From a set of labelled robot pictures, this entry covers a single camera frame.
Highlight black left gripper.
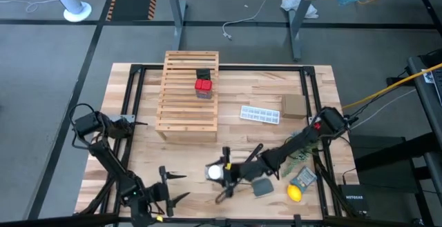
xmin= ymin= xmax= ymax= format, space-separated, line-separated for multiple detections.
xmin=148 ymin=166 xmax=191 ymax=217

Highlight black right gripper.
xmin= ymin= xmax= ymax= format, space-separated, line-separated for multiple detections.
xmin=206 ymin=147 xmax=251 ymax=204

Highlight bagel seasoning jar white lid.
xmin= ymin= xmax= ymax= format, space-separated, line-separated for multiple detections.
xmin=206 ymin=164 xmax=224 ymax=181

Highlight spice jar red lid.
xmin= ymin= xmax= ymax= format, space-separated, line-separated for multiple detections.
xmin=194 ymin=79 xmax=213 ymax=100

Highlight green black pepper tin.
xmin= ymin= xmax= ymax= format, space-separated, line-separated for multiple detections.
xmin=195 ymin=68 xmax=212 ymax=81

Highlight wooden slatted shelf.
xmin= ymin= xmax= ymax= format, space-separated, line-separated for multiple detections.
xmin=155 ymin=50 xmax=220 ymax=141

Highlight white ice cube tray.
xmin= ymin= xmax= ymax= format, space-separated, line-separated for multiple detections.
xmin=240 ymin=105 xmax=280 ymax=125

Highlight yellow lemon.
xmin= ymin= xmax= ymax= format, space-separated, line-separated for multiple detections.
xmin=287 ymin=184 xmax=302 ymax=203

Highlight green artificial plant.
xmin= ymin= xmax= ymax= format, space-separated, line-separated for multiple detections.
xmin=281 ymin=130 xmax=320 ymax=178

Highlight blue grey packet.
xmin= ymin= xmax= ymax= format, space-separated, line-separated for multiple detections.
xmin=289 ymin=166 xmax=318 ymax=193

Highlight brown cardboard box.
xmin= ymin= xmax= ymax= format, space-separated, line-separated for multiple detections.
xmin=281 ymin=94 xmax=307 ymax=120

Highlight white cloth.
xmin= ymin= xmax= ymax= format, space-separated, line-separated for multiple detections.
xmin=280 ymin=0 xmax=319 ymax=19

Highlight black mat hazard stripes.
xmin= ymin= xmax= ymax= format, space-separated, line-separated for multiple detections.
xmin=106 ymin=0 xmax=159 ymax=21

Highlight black side table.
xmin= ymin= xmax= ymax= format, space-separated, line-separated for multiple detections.
xmin=407 ymin=49 xmax=442 ymax=227

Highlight white spatula black handle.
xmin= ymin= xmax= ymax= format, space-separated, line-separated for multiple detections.
xmin=244 ymin=143 xmax=264 ymax=164

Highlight grey spatula wooden handle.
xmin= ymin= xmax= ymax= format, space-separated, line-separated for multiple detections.
xmin=215 ymin=177 xmax=275 ymax=204

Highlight black metal table frame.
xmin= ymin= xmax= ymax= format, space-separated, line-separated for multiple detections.
xmin=74 ymin=63 xmax=349 ymax=227

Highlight black Netgear switch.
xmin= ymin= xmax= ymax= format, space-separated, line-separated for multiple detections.
xmin=338 ymin=184 xmax=369 ymax=217

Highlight grey floor cable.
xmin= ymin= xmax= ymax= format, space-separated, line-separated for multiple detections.
xmin=222 ymin=0 xmax=269 ymax=41

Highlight yellow cable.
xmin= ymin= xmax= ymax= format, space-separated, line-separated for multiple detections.
xmin=341 ymin=63 xmax=442 ymax=110

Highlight white floor cable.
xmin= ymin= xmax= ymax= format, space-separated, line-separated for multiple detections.
xmin=0 ymin=0 xmax=59 ymax=13

